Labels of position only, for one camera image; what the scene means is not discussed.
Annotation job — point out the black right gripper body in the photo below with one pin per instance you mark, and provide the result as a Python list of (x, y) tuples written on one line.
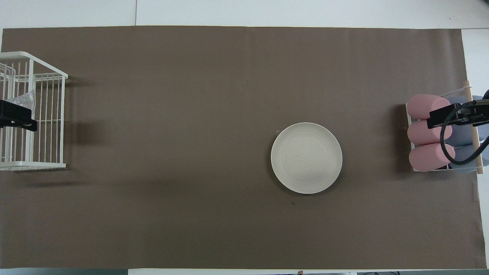
[(433, 118)]

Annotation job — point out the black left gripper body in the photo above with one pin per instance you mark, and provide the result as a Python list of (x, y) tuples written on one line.
[(15, 114)]

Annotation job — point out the silver mesh sponge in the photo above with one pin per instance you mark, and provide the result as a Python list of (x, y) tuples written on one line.
[(23, 101)]

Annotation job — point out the cream round plate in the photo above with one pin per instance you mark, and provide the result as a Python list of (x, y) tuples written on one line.
[(306, 158)]

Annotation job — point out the pink plastic cup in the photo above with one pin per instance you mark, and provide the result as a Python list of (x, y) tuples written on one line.
[(422, 133), (420, 106), (426, 157)]

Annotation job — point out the cup rack with wooden bar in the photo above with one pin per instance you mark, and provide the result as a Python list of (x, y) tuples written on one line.
[(473, 152)]

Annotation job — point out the brown table mat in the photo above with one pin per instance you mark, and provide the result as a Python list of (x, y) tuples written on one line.
[(191, 114)]

